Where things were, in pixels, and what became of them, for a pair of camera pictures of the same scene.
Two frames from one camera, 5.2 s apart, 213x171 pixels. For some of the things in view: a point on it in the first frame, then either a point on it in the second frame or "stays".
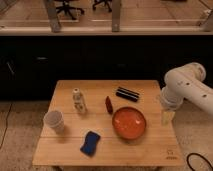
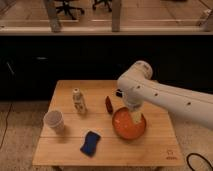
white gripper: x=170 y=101 -> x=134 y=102
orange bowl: x=129 y=123 stays
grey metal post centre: x=116 y=15 stays
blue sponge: x=91 y=140 stays
